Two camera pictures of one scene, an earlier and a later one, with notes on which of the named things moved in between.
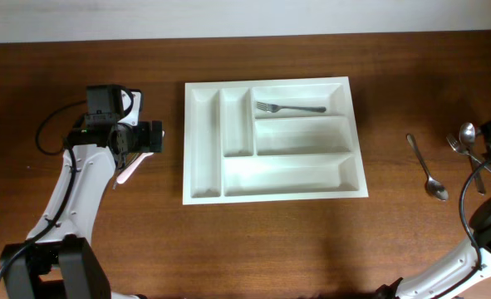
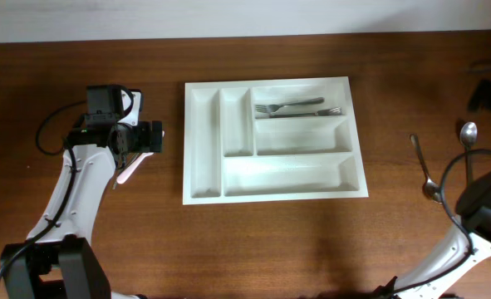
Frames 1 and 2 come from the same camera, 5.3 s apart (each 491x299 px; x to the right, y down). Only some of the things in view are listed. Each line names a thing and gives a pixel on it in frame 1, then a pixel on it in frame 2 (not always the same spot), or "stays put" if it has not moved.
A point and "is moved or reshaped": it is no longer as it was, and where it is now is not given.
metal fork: (275, 108) is moved or reshaped
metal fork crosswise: (456, 147) → (328, 111)
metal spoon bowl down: (432, 186) stays put
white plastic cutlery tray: (268, 140) stays put
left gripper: (147, 142) stays put
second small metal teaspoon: (131, 159) stays put
